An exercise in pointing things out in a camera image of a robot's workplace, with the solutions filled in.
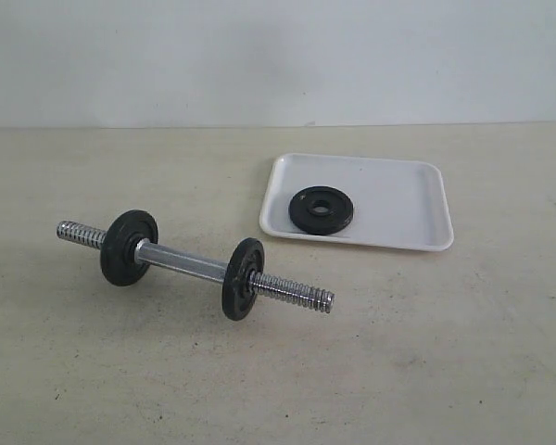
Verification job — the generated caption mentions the black weight plate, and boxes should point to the black weight plate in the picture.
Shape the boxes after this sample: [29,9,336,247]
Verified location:
[288,186,354,235]
[221,237,264,321]

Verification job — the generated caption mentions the chrome threaded dumbbell bar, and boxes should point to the chrome threaded dumbbell bar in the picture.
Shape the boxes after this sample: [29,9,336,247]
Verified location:
[57,221,335,313]

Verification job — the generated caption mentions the black round plastic disc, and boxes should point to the black round plastic disc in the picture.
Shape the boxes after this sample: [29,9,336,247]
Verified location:
[100,210,158,286]

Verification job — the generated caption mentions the white plastic tray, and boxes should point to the white plastic tray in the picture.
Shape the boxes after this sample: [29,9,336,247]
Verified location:
[259,153,454,252]

